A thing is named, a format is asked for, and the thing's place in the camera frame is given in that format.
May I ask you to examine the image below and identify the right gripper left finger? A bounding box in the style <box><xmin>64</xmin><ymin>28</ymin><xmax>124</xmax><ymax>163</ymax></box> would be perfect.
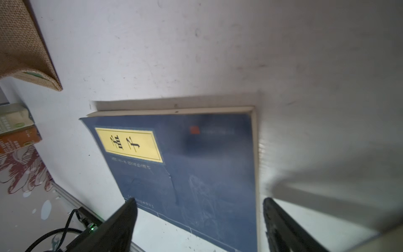
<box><xmin>65</xmin><ymin>198</ymin><xmax>138</xmax><ymax>252</ymax></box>

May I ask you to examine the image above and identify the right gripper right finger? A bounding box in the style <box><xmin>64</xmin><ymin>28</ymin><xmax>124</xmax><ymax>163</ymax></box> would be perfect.
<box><xmin>263</xmin><ymin>197</ymin><xmax>328</xmax><ymax>252</ymax></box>

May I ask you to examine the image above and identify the dark blue book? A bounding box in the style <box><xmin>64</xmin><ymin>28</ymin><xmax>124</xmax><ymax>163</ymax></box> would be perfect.
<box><xmin>81</xmin><ymin>106</ymin><xmax>258</xmax><ymax>252</ymax></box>

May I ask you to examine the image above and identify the burlap canvas Christmas bag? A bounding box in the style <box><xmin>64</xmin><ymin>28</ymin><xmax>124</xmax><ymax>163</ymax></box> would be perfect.
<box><xmin>1</xmin><ymin>1</ymin><xmax>63</xmax><ymax>91</ymax></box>

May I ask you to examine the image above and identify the brown spice jar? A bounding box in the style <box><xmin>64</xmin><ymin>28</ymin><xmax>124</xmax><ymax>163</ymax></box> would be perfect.
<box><xmin>1</xmin><ymin>104</ymin><xmax>42</xmax><ymax>155</ymax></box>

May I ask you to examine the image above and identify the black cable near base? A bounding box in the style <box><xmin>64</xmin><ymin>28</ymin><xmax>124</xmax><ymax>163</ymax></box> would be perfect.
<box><xmin>25</xmin><ymin>208</ymin><xmax>86</xmax><ymax>252</ymax></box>

